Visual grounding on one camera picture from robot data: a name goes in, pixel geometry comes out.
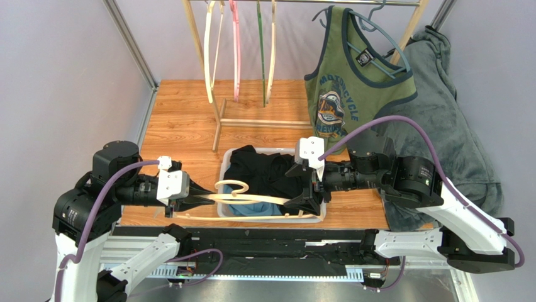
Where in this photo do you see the light wooden hanger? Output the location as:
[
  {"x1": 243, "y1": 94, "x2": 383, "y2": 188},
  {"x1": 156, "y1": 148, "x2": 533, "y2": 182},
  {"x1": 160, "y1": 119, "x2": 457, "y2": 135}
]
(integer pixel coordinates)
[{"x1": 151, "y1": 180, "x2": 326, "y2": 223}]

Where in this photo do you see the black garment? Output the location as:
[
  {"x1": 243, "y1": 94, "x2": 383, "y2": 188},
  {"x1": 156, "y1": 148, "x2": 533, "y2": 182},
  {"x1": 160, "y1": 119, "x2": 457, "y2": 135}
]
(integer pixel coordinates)
[{"x1": 224, "y1": 145, "x2": 306, "y2": 199}]

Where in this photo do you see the blue tank top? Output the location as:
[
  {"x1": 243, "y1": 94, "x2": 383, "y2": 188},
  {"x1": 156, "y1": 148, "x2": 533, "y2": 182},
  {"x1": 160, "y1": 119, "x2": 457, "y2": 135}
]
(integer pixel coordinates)
[{"x1": 226, "y1": 184, "x2": 282, "y2": 216}]

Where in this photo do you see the beige wooden hanger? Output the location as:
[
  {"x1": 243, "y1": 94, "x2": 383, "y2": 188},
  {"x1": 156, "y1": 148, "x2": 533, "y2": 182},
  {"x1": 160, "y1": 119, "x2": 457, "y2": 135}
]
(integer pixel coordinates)
[{"x1": 265, "y1": 0, "x2": 277, "y2": 105}]

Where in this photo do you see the cream plastic hanger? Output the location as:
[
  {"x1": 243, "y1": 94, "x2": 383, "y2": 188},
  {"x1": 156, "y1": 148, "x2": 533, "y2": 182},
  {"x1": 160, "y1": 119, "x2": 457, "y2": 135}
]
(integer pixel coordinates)
[{"x1": 203, "y1": 1, "x2": 225, "y2": 104}]

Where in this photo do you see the olive green tank top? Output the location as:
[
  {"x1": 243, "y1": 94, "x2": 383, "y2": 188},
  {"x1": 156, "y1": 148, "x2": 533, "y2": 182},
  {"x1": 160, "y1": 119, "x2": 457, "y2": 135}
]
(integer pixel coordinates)
[{"x1": 304, "y1": 6, "x2": 418, "y2": 150}]

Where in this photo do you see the pink plastic hanger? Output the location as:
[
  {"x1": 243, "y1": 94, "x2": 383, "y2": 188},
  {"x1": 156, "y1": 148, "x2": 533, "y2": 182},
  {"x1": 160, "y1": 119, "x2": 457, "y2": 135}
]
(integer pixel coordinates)
[{"x1": 228, "y1": 0, "x2": 241, "y2": 103}]

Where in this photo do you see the teal plastic hanger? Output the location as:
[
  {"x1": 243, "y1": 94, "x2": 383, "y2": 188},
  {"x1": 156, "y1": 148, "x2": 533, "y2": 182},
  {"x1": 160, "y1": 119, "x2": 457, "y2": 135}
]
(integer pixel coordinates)
[{"x1": 311, "y1": 0, "x2": 412, "y2": 81}]

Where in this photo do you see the green plastic hanger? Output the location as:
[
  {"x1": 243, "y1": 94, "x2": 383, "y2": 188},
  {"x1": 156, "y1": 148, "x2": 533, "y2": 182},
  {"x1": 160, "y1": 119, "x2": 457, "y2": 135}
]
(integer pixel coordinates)
[{"x1": 256, "y1": 1, "x2": 267, "y2": 108}]

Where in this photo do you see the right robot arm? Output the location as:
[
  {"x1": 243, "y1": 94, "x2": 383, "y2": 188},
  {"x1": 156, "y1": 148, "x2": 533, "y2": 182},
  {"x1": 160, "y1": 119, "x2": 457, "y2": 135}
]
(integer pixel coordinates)
[{"x1": 285, "y1": 130, "x2": 515, "y2": 274}]

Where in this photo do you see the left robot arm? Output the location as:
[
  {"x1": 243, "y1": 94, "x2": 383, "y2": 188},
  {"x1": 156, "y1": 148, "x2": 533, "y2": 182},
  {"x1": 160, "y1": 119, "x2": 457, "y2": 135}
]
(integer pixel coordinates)
[{"x1": 51, "y1": 140, "x2": 211, "y2": 301}]

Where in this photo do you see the white plastic basket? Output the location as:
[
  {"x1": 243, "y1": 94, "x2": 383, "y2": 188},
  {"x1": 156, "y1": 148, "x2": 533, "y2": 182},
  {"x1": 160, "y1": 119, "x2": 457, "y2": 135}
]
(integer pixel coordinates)
[{"x1": 216, "y1": 146, "x2": 327, "y2": 223}]

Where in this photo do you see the wooden clothes rack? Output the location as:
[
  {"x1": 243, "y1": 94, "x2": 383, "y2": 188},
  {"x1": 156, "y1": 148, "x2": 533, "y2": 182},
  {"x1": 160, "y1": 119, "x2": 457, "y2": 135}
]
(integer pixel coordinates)
[{"x1": 183, "y1": 0, "x2": 428, "y2": 152}]

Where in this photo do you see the grey fleece blanket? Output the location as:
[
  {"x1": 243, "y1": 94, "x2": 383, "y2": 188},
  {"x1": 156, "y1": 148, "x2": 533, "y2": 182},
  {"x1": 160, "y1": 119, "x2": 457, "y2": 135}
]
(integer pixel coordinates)
[{"x1": 373, "y1": 26, "x2": 504, "y2": 232}]

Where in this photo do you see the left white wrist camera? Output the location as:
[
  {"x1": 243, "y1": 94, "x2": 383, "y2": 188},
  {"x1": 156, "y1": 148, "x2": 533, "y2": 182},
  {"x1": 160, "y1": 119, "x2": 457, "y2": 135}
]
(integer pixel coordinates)
[{"x1": 157, "y1": 156, "x2": 190, "y2": 206}]

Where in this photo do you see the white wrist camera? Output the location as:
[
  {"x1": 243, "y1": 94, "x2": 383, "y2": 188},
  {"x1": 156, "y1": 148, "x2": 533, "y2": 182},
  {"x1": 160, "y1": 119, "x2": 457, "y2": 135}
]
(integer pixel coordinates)
[
  {"x1": 157, "y1": 156, "x2": 190, "y2": 206},
  {"x1": 294, "y1": 137, "x2": 325, "y2": 181}
]

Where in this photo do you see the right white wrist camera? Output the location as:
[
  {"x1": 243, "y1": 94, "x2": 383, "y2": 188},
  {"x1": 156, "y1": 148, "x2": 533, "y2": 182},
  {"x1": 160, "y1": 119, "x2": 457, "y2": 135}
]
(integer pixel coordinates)
[{"x1": 294, "y1": 137, "x2": 325, "y2": 181}]

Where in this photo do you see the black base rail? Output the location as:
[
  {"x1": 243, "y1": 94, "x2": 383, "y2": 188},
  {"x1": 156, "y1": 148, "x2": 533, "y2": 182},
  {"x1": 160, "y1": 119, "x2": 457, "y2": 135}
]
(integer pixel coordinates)
[{"x1": 96, "y1": 226, "x2": 403, "y2": 278}]

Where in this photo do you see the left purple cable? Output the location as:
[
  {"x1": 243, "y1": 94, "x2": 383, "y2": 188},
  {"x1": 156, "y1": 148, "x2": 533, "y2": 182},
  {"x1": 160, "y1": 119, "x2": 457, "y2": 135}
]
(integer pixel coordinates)
[{"x1": 53, "y1": 159, "x2": 161, "y2": 302}]

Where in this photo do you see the aluminium frame post left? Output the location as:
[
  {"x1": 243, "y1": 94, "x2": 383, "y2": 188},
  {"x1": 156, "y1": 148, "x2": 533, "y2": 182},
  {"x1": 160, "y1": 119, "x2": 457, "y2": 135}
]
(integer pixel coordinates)
[{"x1": 103, "y1": 0, "x2": 159, "y2": 92}]

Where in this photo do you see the aluminium frame post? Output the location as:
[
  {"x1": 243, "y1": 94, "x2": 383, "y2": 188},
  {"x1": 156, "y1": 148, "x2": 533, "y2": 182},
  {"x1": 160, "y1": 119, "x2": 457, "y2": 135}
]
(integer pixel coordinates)
[
  {"x1": 103, "y1": 0, "x2": 159, "y2": 92},
  {"x1": 430, "y1": 0, "x2": 457, "y2": 30}
]

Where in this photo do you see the aluminium frame post right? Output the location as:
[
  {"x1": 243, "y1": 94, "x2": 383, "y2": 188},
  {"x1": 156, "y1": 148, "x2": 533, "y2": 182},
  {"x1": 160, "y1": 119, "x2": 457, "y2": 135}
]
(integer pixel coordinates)
[{"x1": 430, "y1": 0, "x2": 457, "y2": 30}]

